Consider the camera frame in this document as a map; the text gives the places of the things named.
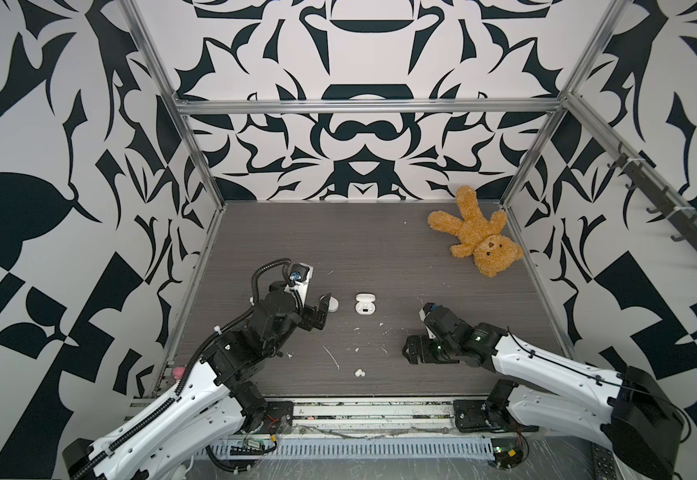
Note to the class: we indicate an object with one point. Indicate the aluminium mounting rail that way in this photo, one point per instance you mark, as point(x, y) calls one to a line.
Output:
point(396, 411)

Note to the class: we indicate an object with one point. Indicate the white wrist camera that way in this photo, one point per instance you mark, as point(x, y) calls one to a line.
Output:
point(298, 280)
point(429, 315)

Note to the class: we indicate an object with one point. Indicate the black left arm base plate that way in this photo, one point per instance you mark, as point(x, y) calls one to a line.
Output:
point(279, 412)

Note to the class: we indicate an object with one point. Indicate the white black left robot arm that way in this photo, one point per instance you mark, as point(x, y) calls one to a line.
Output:
point(215, 397)

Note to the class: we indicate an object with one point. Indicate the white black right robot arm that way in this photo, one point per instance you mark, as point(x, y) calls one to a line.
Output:
point(625, 412)

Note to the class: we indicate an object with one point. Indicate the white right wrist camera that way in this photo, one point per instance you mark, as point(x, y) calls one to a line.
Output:
point(429, 315)

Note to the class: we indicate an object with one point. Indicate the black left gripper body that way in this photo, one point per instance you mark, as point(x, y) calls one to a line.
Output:
point(306, 318)

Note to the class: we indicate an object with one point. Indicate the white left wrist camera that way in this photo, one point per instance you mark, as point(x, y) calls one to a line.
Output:
point(298, 280)

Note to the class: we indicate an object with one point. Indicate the white slotted cable duct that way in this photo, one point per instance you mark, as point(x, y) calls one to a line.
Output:
point(362, 448)

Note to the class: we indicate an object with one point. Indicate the black wall hook rack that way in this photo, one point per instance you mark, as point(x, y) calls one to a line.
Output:
point(666, 203)

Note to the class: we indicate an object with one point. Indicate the green circuit board left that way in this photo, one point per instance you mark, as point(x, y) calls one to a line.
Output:
point(252, 447)

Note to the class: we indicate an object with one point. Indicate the green circuit board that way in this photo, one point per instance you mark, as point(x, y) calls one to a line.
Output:
point(252, 447)
point(508, 453)

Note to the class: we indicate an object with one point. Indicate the white earbud charging case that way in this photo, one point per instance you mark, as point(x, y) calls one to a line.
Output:
point(365, 304)

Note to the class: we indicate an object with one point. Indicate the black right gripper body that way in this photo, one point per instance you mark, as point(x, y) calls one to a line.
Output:
point(429, 351)

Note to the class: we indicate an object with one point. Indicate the green circuit board right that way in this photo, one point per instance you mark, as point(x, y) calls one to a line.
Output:
point(508, 453)

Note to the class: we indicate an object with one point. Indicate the brown teddy bear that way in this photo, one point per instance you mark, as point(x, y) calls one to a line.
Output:
point(477, 236)

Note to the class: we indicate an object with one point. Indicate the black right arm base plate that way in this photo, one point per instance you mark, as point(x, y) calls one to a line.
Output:
point(480, 416)

